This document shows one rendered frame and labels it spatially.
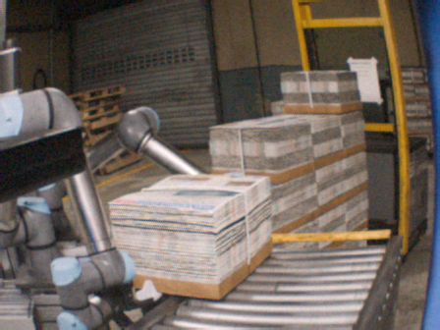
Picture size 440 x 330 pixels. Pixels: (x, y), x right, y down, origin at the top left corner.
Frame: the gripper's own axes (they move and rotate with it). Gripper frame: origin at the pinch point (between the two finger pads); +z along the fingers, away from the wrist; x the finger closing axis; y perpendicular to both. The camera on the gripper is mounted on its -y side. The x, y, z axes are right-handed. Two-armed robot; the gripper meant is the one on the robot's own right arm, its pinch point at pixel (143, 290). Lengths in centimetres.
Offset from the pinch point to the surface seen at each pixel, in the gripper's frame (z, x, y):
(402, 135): 215, -49, 9
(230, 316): -7.8, -27.9, -0.8
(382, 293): 4, -63, 0
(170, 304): -6.3, -11.6, -0.1
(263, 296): 5.3, -31.0, -0.6
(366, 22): 221, -33, 82
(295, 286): 11.9, -37.0, -0.6
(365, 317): -9, -61, 0
